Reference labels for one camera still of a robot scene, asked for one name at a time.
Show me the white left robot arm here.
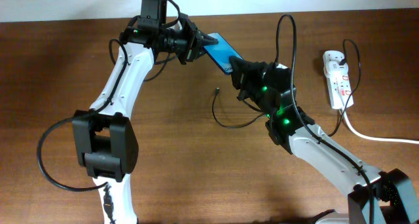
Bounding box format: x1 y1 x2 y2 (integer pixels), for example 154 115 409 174
72 0 218 223

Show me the blue Galaxy smartphone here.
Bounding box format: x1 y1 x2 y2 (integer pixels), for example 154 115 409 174
204 33 242 75

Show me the white power strip cord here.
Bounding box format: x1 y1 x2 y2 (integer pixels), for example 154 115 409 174
340 99 419 145

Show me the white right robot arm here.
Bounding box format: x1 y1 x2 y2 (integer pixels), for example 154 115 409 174
230 56 418 224

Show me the black USB charging cable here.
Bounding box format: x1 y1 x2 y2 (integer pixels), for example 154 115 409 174
211 39 362 137

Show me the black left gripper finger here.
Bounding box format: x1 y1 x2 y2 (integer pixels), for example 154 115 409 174
189 47 206 61
196 31 219 48

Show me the white power strip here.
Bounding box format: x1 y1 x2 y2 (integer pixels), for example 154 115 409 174
323 50 354 110

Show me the white USB charger adapter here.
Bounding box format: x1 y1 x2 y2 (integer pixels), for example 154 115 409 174
323 58 348 78

